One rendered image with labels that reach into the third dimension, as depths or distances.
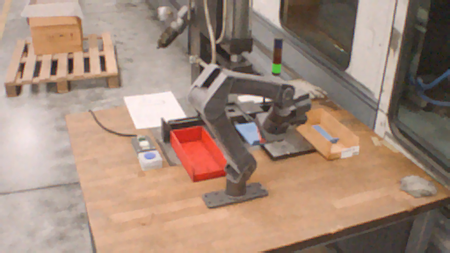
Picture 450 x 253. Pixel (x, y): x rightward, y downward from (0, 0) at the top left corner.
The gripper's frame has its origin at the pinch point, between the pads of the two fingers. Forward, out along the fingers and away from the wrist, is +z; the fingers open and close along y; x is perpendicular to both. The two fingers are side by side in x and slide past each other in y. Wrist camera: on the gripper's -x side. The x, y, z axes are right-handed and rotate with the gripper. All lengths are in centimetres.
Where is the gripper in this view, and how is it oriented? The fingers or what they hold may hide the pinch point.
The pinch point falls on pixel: (262, 140)
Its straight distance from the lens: 160.4
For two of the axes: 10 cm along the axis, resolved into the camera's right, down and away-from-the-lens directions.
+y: -3.0, -8.4, 4.4
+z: -2.4, 5.2, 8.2
